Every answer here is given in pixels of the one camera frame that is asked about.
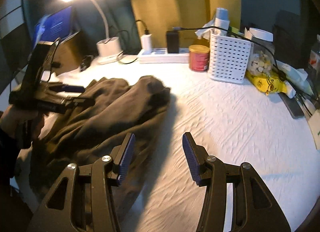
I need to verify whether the dark brown t-shirt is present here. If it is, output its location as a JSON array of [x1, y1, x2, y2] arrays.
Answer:
[[29, 76, 170, 221]]

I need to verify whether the yellow snack bag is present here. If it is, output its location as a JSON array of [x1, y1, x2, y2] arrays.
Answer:
[[245, 70, 288, 96]]

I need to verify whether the yellow curtain left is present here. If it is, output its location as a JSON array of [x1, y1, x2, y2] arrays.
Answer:
[[123, 0, 242, 49]]

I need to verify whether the black cable across basket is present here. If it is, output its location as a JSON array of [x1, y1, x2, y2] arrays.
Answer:
[[172, 25, 313, 115]]

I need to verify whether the person left hand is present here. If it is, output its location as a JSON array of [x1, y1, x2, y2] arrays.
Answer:
[[1, 105, 48, 140]]

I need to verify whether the white spray bottle blue cap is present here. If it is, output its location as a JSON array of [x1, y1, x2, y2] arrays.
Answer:
[[214, 7, 230, 36]]

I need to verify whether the white usb charger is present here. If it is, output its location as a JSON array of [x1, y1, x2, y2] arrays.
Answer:
[[140, 34, 152, 53]]

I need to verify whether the brown cardboard box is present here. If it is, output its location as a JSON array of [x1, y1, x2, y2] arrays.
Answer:
[[53, 30, 94, 76]]

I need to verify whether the tablet with blue screen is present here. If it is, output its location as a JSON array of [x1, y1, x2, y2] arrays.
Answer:
[[32, 6, 81, 48]]

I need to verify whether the white power strip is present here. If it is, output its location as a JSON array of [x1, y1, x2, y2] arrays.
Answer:
[[137, 48, 189, 64]]

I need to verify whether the clear jar white lid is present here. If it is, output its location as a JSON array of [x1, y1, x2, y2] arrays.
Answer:
[[245, 27, 274, 76]]

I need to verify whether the teal curtain left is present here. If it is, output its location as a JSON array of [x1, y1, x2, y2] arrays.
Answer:
[[23, 0, 141, 55]]

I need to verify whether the red can gold lid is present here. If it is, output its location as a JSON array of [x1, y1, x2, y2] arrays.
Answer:
[[189, 45, 210, 72]]

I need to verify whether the white perforated plastic basket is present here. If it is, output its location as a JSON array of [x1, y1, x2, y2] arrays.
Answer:
[[208, 31, 252, 84]]

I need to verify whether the black power adapter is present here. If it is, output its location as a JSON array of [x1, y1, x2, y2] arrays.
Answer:
[[166, 31, 180, 53]]

